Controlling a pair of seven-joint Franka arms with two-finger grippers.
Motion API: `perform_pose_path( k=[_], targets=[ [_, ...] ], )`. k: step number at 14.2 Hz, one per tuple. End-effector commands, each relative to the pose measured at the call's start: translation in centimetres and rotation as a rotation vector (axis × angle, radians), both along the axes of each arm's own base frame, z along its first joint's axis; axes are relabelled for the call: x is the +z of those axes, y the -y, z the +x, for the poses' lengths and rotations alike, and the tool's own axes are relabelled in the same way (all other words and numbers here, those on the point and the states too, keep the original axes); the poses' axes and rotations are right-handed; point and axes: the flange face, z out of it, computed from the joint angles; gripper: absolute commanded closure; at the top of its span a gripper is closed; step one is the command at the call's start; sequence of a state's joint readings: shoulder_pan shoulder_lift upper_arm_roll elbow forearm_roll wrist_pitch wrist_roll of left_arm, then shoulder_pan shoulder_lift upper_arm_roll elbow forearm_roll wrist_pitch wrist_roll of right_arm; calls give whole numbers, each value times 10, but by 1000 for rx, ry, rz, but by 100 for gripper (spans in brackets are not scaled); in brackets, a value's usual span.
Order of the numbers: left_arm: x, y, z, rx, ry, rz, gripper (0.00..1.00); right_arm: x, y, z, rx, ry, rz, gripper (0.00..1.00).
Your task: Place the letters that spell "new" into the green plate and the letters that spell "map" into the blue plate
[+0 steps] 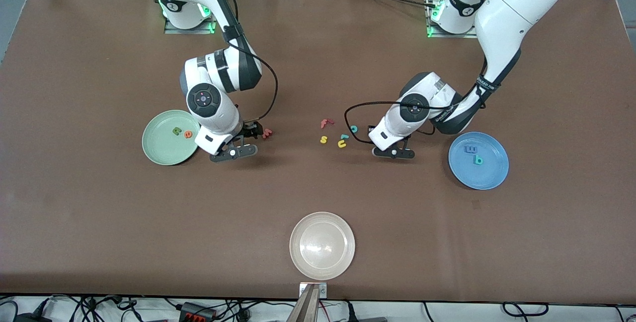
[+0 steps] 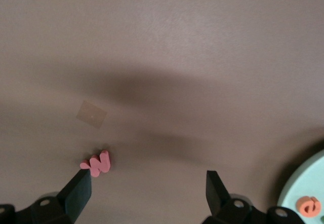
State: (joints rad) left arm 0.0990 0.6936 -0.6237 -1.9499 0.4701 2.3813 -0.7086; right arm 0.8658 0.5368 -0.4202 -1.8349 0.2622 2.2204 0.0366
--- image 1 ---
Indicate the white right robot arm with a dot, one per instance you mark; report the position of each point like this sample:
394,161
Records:
218,78

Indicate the red foam letter f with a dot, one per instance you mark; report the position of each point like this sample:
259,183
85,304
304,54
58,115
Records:
325,123

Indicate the red foam letter w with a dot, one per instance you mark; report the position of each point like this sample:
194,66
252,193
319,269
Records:
267,134

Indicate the green round plate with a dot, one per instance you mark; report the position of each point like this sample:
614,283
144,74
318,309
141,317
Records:
164,143

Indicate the white round plate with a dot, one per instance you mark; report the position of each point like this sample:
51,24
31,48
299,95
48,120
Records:
322,245

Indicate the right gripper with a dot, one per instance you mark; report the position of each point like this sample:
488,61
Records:
252,129

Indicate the blue round plate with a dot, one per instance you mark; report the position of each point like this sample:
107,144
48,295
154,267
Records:
492,173

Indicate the teal foam letter b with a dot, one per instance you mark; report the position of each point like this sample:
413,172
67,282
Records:
478,161

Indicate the blue foam letter E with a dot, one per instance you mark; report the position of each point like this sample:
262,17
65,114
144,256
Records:
470,149

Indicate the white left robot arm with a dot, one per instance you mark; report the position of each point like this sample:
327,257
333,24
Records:
516,14

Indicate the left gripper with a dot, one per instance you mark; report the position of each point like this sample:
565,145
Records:
371,128

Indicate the small metal table bracket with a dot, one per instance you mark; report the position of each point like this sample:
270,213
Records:
322,289

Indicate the red and black power strip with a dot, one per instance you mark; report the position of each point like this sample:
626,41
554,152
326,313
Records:
198,312

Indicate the grey camera mount pole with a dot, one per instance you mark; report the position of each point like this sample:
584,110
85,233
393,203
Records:
305,307

